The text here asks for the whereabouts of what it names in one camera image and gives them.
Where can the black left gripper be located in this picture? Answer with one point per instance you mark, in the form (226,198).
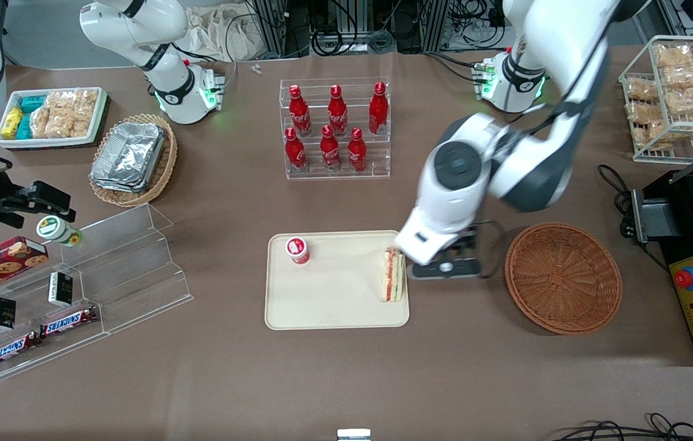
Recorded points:
(467,241)

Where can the triangular sandwich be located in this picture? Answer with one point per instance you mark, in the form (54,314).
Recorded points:
(393,278)

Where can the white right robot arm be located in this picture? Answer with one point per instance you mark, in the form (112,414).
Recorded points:
(138,24)

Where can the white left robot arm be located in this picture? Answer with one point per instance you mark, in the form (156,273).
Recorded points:
(456,184)

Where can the white rectangular snack tray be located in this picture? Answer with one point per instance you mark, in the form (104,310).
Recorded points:
(46,141)

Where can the brown round wicker basket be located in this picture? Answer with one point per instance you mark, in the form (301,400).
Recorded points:
(560,278)

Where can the light oval wicker basket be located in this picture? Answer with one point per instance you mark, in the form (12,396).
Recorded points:
(162,165)

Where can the beige plastic tray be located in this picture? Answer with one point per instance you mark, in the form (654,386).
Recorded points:
(334,294)

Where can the green lidded white cup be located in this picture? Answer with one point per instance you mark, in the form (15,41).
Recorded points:
(55,229)

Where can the clear rice cracker pack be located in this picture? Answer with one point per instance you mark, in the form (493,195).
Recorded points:
(59,100)
(84,110)
(59,125)
(41,122)

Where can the teal snack packet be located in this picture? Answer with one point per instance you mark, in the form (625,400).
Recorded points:
(32,103)
(24,127)

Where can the small black box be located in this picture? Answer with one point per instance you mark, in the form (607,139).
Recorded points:
(1,313)
(60,289)

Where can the stack of foil trays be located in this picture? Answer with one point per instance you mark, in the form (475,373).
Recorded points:
(128,156)

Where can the yellow snack packet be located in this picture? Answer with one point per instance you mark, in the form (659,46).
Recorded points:
(12,121)

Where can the clear acrylic stepped shelf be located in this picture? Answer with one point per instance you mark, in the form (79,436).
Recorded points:
(138,269)

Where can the Snickers chocolate bar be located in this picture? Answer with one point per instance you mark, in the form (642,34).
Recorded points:
(69,321)
(10,350)

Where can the clear acrylic bottle rack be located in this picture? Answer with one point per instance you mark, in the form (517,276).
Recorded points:
(377,165)

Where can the red cola bottle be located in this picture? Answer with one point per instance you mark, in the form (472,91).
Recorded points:
(337,113)
(356,152)
(378,110)
(329,150)
(295,152)
(299,113)

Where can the red white yogurt cup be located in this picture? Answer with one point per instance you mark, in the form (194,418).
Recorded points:
(298,250)

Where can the white box at table edge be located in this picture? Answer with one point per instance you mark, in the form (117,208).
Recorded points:
(353,435)

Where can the red emergency stop button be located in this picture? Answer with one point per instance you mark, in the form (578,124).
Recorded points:
(684,279)

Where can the bagged fried snack pack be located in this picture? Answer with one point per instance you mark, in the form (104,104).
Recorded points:
(692,100)
(672,55)
(645,113)
(641,90)
(665,131)
(686,76)

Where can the black table appliance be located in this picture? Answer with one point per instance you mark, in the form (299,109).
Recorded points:
(689,208)

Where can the beige cloth bag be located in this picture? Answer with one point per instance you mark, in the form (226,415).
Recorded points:
(217,33)

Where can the small clear connector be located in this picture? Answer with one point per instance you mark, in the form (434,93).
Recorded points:
(255,68)

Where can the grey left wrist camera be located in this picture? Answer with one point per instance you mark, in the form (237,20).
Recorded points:
(445,268)

